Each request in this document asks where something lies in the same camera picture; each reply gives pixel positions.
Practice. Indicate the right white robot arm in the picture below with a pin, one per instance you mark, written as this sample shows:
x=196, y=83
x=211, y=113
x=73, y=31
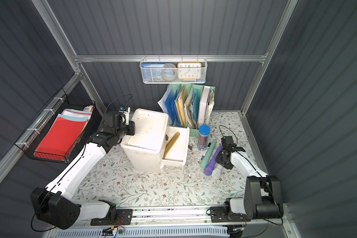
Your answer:
x=262, y=199

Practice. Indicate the green file organizer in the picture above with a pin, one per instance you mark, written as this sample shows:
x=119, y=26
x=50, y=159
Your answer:
x=188, y=105

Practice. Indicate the blue lid pencil tube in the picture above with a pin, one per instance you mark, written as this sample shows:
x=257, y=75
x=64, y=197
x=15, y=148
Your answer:
x=204, y=132

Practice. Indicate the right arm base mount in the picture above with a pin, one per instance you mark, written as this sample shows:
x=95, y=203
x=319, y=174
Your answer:
x=223, y=214

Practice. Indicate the white wire wall basket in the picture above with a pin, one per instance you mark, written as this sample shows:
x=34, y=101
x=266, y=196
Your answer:
x=175, y=61

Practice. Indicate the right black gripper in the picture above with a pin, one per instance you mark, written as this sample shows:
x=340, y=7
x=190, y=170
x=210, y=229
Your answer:
x=224, y=155

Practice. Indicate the black wire side basket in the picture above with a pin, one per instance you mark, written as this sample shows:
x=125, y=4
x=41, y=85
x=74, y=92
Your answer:
x=65, y=104

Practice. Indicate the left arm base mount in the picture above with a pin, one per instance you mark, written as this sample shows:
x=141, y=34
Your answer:
x=115, y=216

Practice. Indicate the yellow alarm clock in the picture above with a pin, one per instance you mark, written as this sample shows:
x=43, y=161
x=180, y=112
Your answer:
x=189, y=71

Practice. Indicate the purple microphone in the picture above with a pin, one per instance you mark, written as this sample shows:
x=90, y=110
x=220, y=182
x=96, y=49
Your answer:
x=210, y=167

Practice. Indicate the black marker pen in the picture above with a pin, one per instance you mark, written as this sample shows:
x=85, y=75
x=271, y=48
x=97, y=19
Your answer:
x=205, y=151

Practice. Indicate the white drawer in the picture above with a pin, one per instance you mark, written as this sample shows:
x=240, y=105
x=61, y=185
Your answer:
x=177, y=154

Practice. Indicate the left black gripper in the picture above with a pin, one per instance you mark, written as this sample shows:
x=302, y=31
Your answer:
x=130, y=128

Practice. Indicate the white drawer cabinet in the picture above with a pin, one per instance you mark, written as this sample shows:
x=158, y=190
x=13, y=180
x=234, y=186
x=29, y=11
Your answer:
x=145, y=149

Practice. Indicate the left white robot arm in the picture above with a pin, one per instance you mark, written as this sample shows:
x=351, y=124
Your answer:
x=53, y=203

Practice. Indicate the red paper folder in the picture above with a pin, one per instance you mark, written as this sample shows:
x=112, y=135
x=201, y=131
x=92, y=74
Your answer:
x=62, y=135

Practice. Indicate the white microphone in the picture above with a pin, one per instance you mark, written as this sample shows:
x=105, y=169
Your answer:
x=217, y=171

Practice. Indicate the blue box in basket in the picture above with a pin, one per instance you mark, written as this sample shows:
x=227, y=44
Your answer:
x=151, y=71

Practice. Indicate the grey tape roll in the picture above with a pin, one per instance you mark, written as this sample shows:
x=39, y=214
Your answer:
x=169, y=72

